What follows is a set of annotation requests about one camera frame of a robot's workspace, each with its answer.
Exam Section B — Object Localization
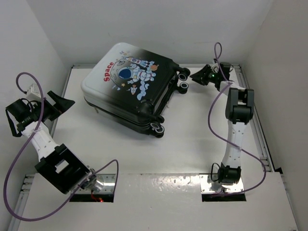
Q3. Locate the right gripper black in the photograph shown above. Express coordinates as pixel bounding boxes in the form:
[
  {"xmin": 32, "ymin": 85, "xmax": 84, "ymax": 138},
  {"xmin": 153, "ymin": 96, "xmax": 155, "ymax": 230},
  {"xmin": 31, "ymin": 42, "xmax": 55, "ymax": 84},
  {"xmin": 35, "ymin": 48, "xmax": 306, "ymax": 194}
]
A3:
[{"xmin": 190, "ymin": 64, "xmax": 220, "ymax": 86}]

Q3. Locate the grey lined suitcase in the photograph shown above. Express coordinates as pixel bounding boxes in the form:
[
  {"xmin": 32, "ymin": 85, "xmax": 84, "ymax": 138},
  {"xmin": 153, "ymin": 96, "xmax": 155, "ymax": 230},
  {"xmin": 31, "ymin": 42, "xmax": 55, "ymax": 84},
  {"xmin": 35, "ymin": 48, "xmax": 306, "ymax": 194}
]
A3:
[{"xmin": 80, "ymin": 42, "xmax": 191, "ymax": 138}]

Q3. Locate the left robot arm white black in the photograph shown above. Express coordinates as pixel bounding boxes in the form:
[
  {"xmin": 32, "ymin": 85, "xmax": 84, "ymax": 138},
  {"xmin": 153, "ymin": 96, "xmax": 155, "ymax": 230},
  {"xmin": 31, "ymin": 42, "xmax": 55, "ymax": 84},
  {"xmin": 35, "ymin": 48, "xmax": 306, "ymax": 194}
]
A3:
[{"xmin": 5, "ymin": 90, "xmax": 92, "ymax": 194}]

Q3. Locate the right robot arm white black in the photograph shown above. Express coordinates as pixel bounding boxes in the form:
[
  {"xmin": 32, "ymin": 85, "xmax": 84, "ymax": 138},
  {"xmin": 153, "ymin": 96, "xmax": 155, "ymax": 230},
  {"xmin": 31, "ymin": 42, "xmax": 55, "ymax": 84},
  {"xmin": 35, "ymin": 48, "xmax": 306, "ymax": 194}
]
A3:
[{"xmin": 191, "ymin": 64, "xmax": 254, "ymax": 185}]

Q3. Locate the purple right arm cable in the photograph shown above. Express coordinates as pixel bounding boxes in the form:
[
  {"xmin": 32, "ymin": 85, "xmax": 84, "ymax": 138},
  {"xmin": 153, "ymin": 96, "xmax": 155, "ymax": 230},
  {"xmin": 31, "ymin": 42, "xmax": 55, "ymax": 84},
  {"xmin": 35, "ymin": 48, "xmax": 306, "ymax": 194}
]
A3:
[{"xmin": 208, "ymin": 42, "xmax": 267, "ymax": 197}]

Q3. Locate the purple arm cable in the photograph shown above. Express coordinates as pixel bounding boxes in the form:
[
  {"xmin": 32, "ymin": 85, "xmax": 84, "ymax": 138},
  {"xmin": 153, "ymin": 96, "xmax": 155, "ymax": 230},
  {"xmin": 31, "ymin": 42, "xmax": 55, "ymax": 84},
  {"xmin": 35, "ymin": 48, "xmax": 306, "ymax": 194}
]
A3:
[
  {"xmin": 3, "ymin": 72, "xmax": 119, "ymax": 221},
  {"xmin": 208, "ymin": 42, "xmax": 267, "ymax": 197}
]

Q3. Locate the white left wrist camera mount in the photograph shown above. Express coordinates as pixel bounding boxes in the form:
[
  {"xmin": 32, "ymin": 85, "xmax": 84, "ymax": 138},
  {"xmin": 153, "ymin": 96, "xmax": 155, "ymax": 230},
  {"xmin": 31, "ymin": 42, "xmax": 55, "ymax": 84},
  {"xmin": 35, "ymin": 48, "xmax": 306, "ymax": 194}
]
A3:
[{"xmin": 26, "ymin": 83, "xmax": 41, "ymax": 101}]

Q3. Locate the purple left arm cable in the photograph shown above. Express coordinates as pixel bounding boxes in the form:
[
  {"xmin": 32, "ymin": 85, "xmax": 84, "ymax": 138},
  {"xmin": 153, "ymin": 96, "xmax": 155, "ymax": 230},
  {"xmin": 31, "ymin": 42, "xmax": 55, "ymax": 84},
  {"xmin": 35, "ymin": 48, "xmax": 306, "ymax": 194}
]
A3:
[{"xmin": 3, "ymin": 72, "xmax": 119, "ymax": 221}]

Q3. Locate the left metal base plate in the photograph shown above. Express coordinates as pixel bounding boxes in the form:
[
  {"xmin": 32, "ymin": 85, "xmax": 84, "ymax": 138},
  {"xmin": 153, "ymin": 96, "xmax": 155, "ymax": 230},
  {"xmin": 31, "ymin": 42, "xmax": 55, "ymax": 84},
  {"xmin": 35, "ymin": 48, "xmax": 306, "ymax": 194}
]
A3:
[{"xmin": 91, "ymin": 174, "xmax": 116, "ymax": 194}]

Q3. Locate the metal base plate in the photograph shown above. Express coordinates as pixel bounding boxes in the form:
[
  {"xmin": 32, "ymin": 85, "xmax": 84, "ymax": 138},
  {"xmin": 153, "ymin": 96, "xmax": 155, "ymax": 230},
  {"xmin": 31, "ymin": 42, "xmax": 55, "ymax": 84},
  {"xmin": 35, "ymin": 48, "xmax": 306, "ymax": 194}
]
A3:
[
  {"xmin": 91, "ymin": 174, "xmax": 116, "ymax": 194},
  {"xmin": 199, "ymin": 174, "xmax": 244, "ymax": 195}
]

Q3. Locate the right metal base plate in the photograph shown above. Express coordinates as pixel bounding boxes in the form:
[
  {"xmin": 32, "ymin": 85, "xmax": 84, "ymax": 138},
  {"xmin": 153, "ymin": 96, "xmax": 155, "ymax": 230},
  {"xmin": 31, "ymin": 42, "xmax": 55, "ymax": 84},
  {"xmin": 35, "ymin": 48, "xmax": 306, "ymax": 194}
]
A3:
[{"xmin": 199, "ymin": 174, "xmax": 244, "ymax": 195}]

